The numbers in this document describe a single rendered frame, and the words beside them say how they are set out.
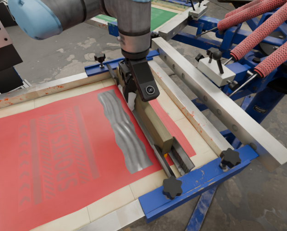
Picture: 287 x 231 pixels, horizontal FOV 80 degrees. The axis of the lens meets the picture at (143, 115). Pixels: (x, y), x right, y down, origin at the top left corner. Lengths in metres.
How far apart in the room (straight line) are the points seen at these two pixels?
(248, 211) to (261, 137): 1.14
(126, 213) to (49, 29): 0.40
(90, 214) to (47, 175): 0.17
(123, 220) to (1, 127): 0.52
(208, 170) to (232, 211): 1.12
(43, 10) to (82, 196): 0.41
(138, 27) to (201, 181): 0.38
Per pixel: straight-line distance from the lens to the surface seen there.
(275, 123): 2.27
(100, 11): 0.45
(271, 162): 0.55
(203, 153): 0.56
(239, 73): 0.75
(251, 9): 1.01
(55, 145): 0.61
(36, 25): 0.36
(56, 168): 0.57
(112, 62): 0.79
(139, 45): 0.42
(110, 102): 0.66
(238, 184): 1.69
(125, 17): 0.40
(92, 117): 0.63
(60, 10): 0.38
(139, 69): 0.44
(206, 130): 0.57
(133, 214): 0.44
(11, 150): 0.67
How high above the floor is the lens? 1.43
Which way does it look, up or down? 50 degrees down
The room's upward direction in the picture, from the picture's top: straight up
